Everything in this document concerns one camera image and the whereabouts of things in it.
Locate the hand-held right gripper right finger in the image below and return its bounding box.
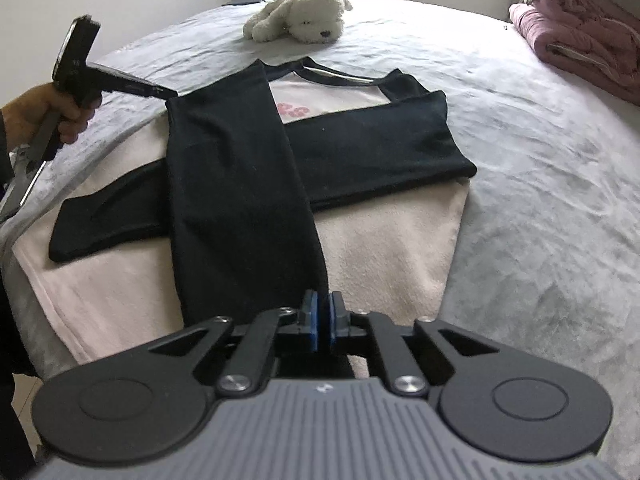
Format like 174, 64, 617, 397
320, 291, 501, 396

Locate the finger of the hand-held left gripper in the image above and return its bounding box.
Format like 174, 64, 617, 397
100, 65, 179, 100

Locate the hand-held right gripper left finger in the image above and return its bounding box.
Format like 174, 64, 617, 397
147, 289, 323, 396

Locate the cream black-sleeved shirt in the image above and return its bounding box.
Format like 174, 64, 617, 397
12, 57, 477, 363

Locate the person's left hand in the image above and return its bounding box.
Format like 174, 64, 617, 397
0, 82, 103, 154

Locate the white plush dog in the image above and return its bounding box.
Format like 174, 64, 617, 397
242, 0, 353, 44

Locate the bed with grey sheet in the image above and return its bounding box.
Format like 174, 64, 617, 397
0, 0, 640, 480

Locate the person's dark clothing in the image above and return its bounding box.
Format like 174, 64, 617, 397
0, 240, 38, 480

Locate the dusty pink folded quilt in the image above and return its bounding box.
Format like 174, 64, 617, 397
532, 0, 640, 106

